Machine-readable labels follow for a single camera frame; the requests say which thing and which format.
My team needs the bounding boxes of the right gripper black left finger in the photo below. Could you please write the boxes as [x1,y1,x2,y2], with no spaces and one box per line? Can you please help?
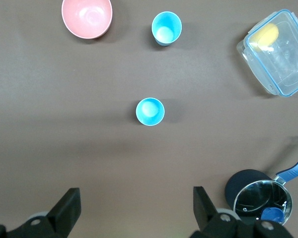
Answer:
[0,187,81,238]

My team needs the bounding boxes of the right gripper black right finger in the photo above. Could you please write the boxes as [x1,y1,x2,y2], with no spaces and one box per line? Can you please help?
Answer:
[190,186,293,238]

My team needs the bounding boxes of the light blue plastic cup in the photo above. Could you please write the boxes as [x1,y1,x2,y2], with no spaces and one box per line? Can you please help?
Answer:
[151,10,183,47]
[135,97,165,127]

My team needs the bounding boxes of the small blue object in saucepan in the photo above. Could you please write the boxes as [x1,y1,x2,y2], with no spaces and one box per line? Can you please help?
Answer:
[260,207,284,223]

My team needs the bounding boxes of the brown table cloth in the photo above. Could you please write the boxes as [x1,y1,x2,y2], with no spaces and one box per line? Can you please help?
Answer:
[0,0,298,238]

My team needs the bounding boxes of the clear plastic container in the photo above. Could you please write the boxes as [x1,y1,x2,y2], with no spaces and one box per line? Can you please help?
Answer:
[236,9,298,97]

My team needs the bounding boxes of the yellow round sponge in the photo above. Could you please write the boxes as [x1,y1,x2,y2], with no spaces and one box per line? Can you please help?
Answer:
[249,23,280,53]

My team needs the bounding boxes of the pink bowl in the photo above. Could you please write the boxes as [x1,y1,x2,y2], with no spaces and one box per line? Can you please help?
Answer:
[61,0,113,40]

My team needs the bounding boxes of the dark saucepan with blue handle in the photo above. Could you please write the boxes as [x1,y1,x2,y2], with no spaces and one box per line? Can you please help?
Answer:
[224,151,298,226]

